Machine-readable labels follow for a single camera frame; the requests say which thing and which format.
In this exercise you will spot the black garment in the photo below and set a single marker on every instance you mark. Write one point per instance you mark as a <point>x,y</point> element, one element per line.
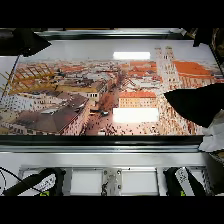
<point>20,41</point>
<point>200,103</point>

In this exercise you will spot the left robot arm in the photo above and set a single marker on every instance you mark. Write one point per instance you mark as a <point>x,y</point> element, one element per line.
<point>30,181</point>

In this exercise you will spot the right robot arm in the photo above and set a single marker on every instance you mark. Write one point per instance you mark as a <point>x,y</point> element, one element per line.
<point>173,183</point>

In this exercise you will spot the white garment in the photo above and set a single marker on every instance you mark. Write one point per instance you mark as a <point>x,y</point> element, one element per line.
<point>213,136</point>

